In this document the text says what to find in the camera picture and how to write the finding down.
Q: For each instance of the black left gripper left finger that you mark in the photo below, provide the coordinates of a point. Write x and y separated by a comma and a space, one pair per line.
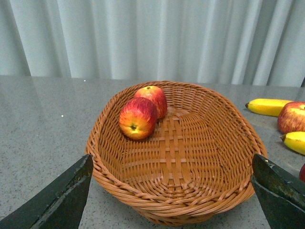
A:
59, 205

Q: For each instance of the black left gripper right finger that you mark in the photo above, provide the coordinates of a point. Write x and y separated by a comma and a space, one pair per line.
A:
280, 194

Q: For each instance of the dark red apple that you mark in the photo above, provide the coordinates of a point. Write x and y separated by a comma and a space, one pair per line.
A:
302, 173

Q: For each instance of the yellow banana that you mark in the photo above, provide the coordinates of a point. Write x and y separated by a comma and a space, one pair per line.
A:
295, 141
265, 106

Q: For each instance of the left brown wicker basket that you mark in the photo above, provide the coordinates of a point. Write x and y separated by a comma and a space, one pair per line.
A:
197, 163

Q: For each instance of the front red yellow apple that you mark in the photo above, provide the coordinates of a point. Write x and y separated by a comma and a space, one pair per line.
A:
138, 118

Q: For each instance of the white pleated curtain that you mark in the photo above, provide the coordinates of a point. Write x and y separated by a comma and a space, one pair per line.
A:
255, 42

